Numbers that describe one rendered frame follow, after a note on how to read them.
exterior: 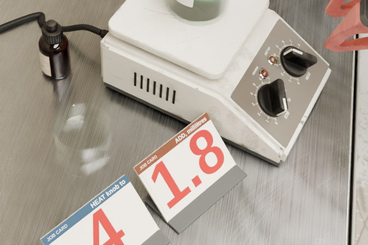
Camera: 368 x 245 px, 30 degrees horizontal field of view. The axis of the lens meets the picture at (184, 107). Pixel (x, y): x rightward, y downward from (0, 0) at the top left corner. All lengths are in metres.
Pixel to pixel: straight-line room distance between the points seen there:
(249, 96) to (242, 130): 0.03
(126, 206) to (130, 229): 0.02
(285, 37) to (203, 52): 0.10
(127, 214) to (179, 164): 0.07
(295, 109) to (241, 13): 0.10
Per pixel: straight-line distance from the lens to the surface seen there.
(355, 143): 0.70
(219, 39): 0.63
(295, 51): 0.66
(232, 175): 0.64
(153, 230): 0.61
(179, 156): 0.62
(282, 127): 0.64
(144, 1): 0.66
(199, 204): 0.63
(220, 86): 0.62
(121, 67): 0.66
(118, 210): 0.59
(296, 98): 0.67
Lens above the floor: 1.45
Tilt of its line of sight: 53 degrees down
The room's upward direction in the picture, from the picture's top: 7 degrees clockwise
